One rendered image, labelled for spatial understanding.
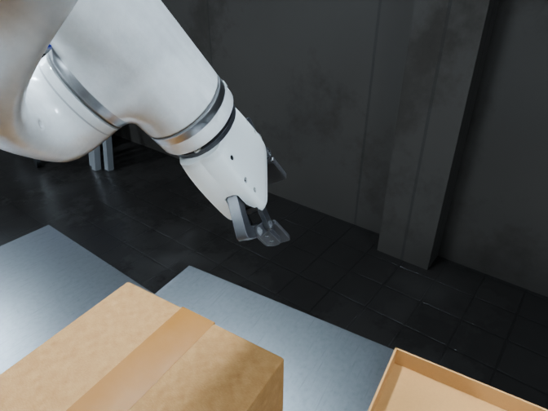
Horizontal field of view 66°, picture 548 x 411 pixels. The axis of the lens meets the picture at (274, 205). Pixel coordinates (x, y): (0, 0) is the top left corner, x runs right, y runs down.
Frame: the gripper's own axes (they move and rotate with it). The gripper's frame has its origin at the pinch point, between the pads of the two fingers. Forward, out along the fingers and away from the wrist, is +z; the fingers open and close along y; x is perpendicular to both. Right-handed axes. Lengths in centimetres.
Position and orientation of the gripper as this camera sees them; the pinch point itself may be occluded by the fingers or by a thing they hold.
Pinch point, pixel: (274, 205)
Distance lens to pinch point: 52.2
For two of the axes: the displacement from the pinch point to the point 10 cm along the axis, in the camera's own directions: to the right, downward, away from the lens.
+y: 0.2, 8.1, -5.8
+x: 8.9, -2.9, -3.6
